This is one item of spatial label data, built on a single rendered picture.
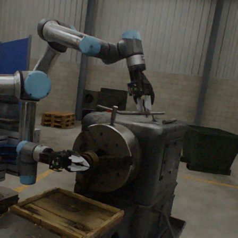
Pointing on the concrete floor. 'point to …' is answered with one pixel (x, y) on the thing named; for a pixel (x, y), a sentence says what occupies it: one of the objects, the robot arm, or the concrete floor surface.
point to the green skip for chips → (209, 150)
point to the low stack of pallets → (58, 119)
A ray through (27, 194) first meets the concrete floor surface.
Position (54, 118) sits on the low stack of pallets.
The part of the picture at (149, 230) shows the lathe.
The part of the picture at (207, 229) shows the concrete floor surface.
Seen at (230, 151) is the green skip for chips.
